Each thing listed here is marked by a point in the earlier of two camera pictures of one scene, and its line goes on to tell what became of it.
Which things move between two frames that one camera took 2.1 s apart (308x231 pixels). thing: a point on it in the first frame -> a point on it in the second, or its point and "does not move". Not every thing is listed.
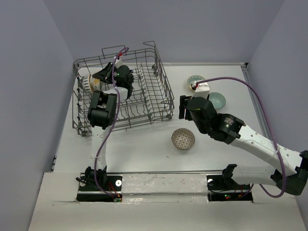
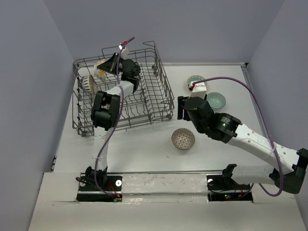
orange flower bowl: [96, 84] -> [101, 75]
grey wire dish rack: [152, 101] does not move
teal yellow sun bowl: [192, 78] does not move
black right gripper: [184, 99] does not move
